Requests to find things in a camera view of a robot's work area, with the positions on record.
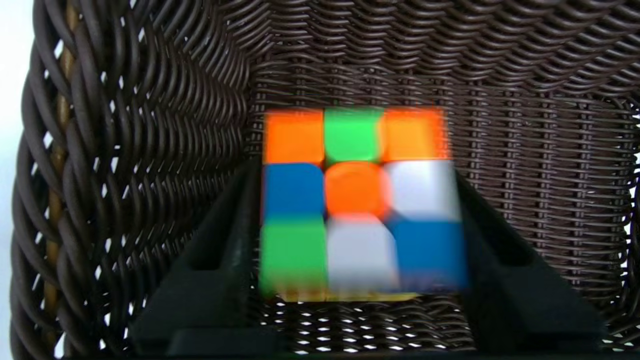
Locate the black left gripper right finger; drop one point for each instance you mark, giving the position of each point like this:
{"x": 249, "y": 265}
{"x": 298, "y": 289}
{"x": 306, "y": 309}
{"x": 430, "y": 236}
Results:
{"x": 520, "y": 305}

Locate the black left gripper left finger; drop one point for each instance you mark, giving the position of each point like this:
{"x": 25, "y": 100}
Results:
{"x": 210, "y": 300}

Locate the multicoloured puzzle cube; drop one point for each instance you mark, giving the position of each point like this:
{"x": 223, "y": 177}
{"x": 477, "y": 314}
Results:
{"x": 360, "y": 200}

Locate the dark brown wicker basket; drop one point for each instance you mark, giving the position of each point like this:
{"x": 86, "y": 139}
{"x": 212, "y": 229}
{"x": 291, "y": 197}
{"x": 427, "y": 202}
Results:
{"x": 150, "y": 100}

